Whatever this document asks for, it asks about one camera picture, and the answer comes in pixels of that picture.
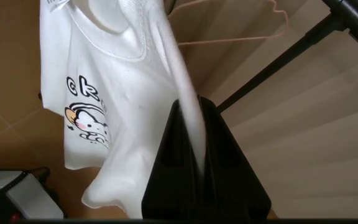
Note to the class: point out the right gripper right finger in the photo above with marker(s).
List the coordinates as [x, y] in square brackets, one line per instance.
[235, 186]

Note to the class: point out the beige curtain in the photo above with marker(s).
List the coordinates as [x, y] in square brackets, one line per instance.
[306, 124]

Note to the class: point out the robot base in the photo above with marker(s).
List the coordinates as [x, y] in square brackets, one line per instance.
[17, 199]

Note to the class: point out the black clothes rack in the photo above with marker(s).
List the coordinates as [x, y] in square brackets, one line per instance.
[291, 53]

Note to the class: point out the white printed t-shirt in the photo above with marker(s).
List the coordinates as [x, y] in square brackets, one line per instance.
[120, 77]

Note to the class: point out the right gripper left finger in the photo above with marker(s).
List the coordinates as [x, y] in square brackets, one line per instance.
[169, 186]

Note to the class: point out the pink clothes hanger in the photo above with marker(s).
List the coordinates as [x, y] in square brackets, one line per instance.
[228, 40]

